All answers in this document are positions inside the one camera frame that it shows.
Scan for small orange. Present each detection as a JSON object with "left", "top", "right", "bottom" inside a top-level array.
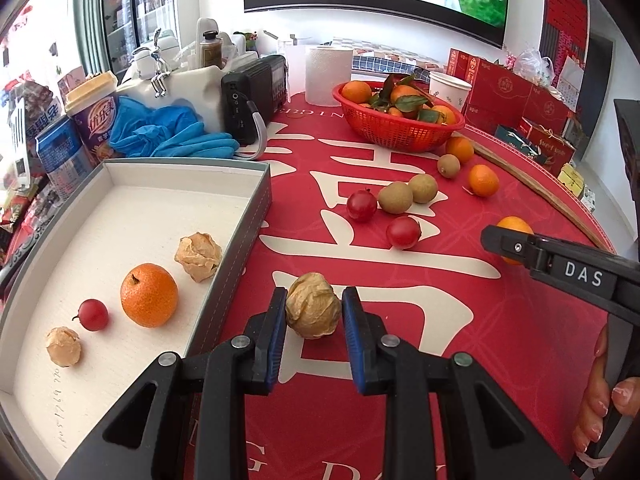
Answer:
[{"left": 496, "top": 214, "right": 535, "bottom": 267}]

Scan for brown kiwi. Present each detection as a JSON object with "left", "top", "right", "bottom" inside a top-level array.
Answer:
[
  {"left": 378, "top": 182, "right": 413, "bottom": 214},
  {"left": 408, "top": 174, "right": 438, "bottom": 204}
]

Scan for large orange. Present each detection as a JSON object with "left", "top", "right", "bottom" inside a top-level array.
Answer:
[{"left": 120, "top": 263, "right": 178, "bottom": 328}]

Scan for red cherry tomato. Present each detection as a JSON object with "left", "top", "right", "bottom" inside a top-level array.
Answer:
[
  {"left": 74, "top": 299, "right": 110, "bottom": 332},
  {"left": 386, "top": 217, "right": 422, "bottom": 250},
  {"left": 346, "top": 190, "right": 378, "bottom": 222}
]

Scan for large husked physalis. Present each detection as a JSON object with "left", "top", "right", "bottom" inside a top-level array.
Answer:
[{"left": 174, "top": 232, "right": 222, "bottom": 283}]

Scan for small husked physalis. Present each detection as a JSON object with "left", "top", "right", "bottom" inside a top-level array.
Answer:
[{"left": 285, "top": 272, "right": 342, "bottom": 339}]

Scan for person right hand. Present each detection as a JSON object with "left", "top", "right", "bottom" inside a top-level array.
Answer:
[{"left": 572, "top": 326, "right": 640, "bottom": 453}]

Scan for long wooden back scratcher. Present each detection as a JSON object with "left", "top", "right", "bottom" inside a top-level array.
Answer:
[{"left": 454, "top": 127, "right": 616, "bottom": 254}]

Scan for yellow carton box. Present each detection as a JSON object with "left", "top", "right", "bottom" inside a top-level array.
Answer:
[{"left": 558, "top": 162, "right": 585, "bottom": 200}]

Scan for red sweet gift bag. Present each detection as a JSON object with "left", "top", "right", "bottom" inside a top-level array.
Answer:
[{"left": 518, "top": 117, "right": 575, "bottom": 177}]

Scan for dark green gift bag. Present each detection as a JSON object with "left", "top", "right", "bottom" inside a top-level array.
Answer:
[{"left": 495, "top": 125, "right": 544, "bottom": 162}]

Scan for kiwi beside basket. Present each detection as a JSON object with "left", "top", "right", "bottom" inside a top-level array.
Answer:
[{"left": 437, "top": 154, "right": 461, "bottom": 179}]

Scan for orange beside basket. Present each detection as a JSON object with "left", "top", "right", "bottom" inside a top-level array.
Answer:
[{"left": 445, "top": 136, "right": 474, "bottom": 166}]

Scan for grey gift box tray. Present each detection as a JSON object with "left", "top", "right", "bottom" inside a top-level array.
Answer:
[{"left": 1, "top": 159, "right": 271, "bottom": 479}]

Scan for red gift box stack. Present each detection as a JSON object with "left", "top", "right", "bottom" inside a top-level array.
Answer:
[{"left": 447, "top": 48, "right": 570, "bottom": 136}]

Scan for red plastic fruit basket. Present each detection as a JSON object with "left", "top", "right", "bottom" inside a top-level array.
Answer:
[{"left": 332, "top": 82, "right": 465, "bottom": 153}]

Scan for floral paper cup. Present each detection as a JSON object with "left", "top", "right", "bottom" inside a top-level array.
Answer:
[{"left": 430, "top": 72, "right": 472, "bottom": 110}]

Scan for oranges with leaves in basket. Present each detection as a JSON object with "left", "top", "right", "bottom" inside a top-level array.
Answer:
[{"left": 340, "top": 75, "right": 458, "bottom": 125}]

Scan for red round tablecloth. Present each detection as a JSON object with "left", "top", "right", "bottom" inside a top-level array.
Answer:
[{"left": 218, "top": 98, "right": 605, "bottom": 479}]

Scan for white paper towel roll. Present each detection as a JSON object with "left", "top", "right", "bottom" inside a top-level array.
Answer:
[{"left": 305, "top": 47, "right": 352, "bottom": 107}]

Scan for blue drink can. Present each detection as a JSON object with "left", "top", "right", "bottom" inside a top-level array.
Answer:
[{"left": 36, "top": 116, "right": 96, "bottom": 200}]

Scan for blue rubber gloves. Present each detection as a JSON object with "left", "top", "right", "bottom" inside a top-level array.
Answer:
[{"left": 110, "top": 96, "right": 240, "bottom": 159}]

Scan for black portable radio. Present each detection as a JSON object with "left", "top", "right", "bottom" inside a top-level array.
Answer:
[{"left": 221, "top": 54, "right": 288, "bottom": 146}]

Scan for purple milk tea cup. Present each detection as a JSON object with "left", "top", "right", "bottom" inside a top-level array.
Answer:
[{"left": 65, "top": 70, "right": 118, "bottom": 162}]

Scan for snack packages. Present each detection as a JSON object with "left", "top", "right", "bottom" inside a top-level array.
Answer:
[{"left": 0, "top": 65, "right": 87, "bottom": 261}]

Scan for potted green plant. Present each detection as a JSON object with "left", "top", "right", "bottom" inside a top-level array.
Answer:
[{"left": 233, "top": 32, "right": 257, "bottom": 52}]

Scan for brown spice bottle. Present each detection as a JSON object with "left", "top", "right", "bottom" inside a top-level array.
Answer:
[{"left": 200, "top": 30, "right": 224, "bottom": 68}]

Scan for glass display cabinet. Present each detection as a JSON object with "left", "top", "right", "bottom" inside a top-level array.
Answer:
[{"left": 102, "top": 0, "right": 177, "bottom": 80}]

